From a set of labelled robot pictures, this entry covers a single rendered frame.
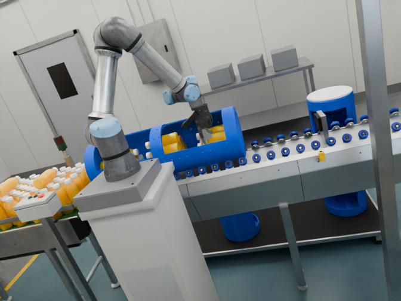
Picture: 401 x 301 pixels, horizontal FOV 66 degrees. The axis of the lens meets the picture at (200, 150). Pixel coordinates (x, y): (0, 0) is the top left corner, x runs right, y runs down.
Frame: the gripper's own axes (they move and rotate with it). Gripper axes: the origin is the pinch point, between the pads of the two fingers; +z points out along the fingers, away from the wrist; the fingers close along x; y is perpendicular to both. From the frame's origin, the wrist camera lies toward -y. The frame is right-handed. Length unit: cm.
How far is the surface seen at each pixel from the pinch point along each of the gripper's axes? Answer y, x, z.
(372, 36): 77, -30, -34
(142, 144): -42.3, 18.9, -1.7
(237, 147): 16.8, -8.2, 4.0
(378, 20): 79, -30, -39
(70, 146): -313, 340, 63
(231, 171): 10.0, -5.7, 17.6
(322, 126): 60, 1, 8
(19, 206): -99, -28, 0
